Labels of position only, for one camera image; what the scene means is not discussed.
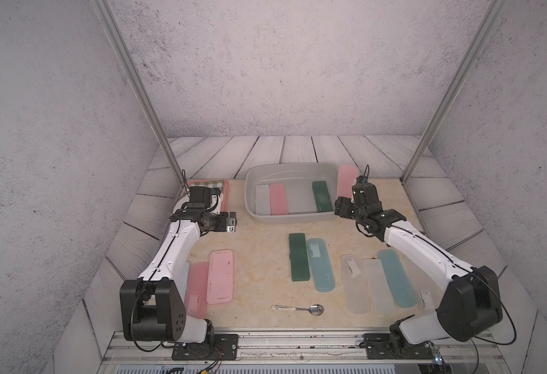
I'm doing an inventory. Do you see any dark green pencil case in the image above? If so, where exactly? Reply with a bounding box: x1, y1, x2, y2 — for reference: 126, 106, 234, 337
312, 180, 334, 213
288, 233, 310, 282

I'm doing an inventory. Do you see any frosted white pencil case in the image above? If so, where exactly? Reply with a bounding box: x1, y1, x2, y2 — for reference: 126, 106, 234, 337
255, 185, 271, 216

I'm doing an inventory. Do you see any grey plastic storage box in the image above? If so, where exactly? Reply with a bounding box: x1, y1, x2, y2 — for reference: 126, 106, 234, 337
244, 163, 338, 224

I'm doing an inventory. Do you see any teal pencil case with label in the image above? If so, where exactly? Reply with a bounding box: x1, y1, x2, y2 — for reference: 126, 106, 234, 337
306, 238, 336, 293

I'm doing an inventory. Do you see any translucent pink pencil case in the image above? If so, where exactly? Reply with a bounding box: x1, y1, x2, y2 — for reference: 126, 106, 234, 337
337, 165, 360, 199

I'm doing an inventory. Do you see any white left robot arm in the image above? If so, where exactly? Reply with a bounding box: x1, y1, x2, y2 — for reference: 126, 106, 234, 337
119, 185, 235, 351

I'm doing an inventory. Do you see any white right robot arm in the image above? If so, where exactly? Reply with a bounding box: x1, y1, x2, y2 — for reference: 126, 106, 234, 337
334, 176, 507, 346

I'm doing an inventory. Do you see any light pink ridged pencil case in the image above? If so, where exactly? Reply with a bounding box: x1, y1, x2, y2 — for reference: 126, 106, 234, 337
206, 249, 235, 305

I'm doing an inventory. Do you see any light blue pencil case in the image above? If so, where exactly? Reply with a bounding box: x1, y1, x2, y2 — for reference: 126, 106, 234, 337
175, 261, 191, 301

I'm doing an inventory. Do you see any clear pencil case with label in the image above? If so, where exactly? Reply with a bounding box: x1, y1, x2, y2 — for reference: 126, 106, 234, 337
340, 254, 370, 315

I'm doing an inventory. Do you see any rose pink pencil case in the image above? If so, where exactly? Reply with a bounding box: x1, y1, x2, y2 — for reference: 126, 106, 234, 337
185, 262, 209, 319

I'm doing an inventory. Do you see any clear case with label right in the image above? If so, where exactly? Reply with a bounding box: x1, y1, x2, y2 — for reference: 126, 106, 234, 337
417, 289, 437, 312

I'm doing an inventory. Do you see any pink plastic tray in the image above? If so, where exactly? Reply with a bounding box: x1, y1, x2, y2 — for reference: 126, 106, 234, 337
190, 179, 230, 213

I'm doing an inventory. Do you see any green checkered cloth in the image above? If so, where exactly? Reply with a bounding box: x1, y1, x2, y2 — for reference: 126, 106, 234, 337
211, 180, 225, 196

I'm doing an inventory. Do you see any round patterned ceramic plate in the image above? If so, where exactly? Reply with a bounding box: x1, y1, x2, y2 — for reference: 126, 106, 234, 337
172, 196, 189, 213

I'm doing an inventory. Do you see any metal spoon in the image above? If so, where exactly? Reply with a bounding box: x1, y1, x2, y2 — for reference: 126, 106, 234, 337
271, 304, 324, 316

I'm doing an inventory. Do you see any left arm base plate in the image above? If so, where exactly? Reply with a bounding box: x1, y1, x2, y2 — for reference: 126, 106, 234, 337
172, 333, 239, 361

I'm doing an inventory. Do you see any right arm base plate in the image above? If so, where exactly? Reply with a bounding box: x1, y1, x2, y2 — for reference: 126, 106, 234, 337
358, 333, 435, 360

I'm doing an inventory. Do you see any aluminium front rail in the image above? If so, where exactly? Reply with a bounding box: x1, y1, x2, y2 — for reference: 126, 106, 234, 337
98, 328, 510, 373

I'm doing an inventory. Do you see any right aluminium frame post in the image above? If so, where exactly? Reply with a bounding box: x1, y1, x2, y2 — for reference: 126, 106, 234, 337
400, 0, 507, 186

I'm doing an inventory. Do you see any aluminium frame post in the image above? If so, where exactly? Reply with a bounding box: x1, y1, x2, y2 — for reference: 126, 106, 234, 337
400, 0, 507, 186
91, 0, 185, 185

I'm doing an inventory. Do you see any left aluminium frame post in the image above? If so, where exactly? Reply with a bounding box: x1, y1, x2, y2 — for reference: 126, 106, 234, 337
91, 0, 185, 185

